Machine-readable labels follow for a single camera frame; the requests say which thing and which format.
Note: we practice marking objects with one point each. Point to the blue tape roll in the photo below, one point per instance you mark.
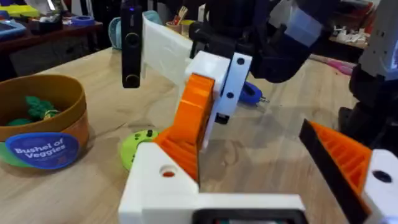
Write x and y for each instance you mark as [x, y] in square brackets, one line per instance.
[82, 20]

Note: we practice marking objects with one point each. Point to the orange ribbed wedge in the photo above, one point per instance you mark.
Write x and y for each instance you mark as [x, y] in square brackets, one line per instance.
[180, 158]

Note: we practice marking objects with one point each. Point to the small black screw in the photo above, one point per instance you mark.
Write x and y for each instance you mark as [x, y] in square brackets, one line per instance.
[149, 133]

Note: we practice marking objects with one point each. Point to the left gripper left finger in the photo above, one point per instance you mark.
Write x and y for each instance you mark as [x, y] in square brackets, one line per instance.
[155, 174]

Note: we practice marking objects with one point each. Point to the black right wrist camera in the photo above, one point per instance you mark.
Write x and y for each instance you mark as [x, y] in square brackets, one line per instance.
[132, 46]

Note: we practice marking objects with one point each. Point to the green disc with holes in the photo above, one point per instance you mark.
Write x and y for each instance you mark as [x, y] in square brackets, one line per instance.
[133, 149]

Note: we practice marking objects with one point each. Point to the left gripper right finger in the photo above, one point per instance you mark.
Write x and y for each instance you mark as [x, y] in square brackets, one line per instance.
[348, 161]

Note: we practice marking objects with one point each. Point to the brown toy vegetable tub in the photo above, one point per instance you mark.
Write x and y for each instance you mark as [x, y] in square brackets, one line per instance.
[46, 130]

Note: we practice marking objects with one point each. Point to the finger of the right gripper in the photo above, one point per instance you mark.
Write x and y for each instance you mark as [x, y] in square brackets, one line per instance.
[194, 105]

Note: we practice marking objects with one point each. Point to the upright flat wrist plate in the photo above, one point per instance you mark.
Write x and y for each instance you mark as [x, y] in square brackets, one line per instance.
[164, 46]

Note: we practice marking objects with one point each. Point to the pink tool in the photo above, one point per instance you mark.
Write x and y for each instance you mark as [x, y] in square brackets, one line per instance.
[337, 65]

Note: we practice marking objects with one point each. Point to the blue electric screwdriver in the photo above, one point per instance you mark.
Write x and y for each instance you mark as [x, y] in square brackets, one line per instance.
[250, 93]

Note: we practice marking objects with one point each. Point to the teal round object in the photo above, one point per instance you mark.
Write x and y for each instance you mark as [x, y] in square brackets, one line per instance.
[114, 32]

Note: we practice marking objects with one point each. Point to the cup with tools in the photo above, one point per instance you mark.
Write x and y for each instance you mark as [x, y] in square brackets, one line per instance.
[174, 25]

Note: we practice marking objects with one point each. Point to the blue tray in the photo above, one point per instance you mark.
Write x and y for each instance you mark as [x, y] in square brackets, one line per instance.
[11, 29]

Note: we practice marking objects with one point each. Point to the dark side table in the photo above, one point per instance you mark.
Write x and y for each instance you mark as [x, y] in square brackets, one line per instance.
[37, 40]

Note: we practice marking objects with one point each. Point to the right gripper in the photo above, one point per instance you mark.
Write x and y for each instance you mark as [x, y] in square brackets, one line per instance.
[280, 62]

